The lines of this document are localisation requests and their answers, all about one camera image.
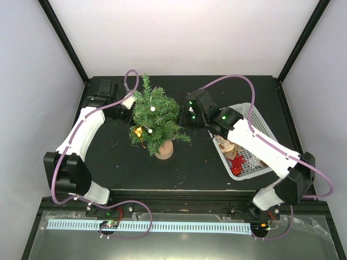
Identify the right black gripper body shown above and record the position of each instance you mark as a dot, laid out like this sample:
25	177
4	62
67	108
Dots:
186	121

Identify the small green christmas tree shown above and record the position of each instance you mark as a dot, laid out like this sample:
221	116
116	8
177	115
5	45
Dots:
167	130

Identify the white ball string lights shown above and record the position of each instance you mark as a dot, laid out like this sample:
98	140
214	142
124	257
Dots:
153	98

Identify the white plastic perforated basket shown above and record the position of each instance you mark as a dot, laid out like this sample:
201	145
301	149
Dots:
259	123

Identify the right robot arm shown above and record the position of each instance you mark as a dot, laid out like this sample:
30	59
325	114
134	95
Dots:
294	170

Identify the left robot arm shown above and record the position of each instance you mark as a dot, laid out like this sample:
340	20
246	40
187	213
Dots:
65	167

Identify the wooden snowman ornament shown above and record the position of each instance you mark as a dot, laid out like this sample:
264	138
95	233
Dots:
224	144

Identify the red star ornament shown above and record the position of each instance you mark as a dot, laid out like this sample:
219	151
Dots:
237	162

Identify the red gift box ornament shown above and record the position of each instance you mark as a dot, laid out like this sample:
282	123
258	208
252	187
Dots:
236	171

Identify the silver star ornament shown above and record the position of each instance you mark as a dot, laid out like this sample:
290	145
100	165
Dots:
254	162

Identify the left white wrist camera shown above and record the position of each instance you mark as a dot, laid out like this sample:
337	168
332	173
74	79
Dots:
129	101

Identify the white slotted cable duct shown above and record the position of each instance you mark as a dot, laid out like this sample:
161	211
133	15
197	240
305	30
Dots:
144	226

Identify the right black frame post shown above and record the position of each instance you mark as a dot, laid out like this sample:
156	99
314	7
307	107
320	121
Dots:
303	38

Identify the black frame post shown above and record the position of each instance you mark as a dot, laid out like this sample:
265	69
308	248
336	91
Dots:
303	38
60	32

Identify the left black frame post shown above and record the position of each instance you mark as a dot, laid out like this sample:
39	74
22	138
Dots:
60	32

